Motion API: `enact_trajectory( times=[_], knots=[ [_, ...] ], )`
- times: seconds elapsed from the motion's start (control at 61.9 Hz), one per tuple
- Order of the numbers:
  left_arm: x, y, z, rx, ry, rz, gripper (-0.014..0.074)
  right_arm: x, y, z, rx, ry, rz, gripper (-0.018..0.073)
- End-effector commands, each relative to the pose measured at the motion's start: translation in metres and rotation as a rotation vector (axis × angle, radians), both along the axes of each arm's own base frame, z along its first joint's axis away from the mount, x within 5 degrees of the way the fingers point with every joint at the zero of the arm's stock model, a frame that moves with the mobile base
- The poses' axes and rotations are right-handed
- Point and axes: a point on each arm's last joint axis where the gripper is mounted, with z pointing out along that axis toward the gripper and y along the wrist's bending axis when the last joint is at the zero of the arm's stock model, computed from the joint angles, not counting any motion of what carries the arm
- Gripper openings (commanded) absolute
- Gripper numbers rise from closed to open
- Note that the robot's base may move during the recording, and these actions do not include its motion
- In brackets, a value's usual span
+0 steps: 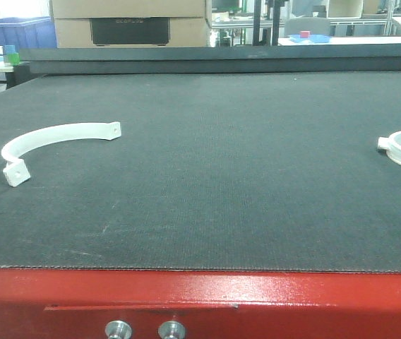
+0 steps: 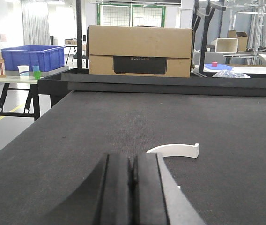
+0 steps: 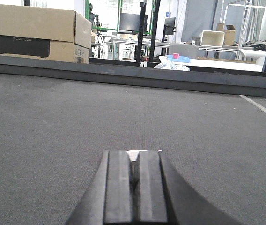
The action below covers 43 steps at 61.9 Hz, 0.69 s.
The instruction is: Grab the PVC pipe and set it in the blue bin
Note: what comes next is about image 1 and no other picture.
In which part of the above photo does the white half-ring pipe clamp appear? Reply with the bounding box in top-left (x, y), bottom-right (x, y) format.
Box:
top-left (1, 121), bottom-right (121, 187)

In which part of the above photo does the dark grey table mat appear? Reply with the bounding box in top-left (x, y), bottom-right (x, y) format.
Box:
top-left (0, 72), bottom-right (401, 272)

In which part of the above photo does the right silver bolt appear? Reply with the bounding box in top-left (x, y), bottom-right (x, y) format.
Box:
top-left (157, 321), bottom-right (186, 339)

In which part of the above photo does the silver bolt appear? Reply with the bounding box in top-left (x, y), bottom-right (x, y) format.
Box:
top-left (157, 321), bottom-right (186, 339)
top-left (104, 320), bottom-right (133, 339)

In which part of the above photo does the blue tray on far table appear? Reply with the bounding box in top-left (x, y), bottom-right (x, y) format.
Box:
top-left (289, 33), bottom-right (331, 44)

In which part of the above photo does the red cube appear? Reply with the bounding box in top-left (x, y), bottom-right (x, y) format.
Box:
top-left (299, 30), bottom-right (310, 38)

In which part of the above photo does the left silver bolt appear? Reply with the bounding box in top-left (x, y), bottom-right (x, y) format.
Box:
top-left (104, 320), bottom-right (133, 339)

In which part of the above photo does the cardboard box with black panel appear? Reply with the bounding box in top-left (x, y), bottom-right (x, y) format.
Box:
top-left (50, 0), bottom-right (212, 48)

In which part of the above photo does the blue storage crate background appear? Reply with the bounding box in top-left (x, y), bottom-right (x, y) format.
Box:
top-left (0, 16), bottom-right (57, 50)

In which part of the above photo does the green cube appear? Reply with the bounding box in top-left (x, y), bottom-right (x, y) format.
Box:
top-left (4, 52), bottom-right (20, 66)

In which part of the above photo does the light blue cube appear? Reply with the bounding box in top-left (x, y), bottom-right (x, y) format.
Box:
top-left (3, 44), bottom-right (17, 55)

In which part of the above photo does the red metal table frame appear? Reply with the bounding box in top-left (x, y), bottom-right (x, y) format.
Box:
top-left (0, 268), bottom-right (401, 338)

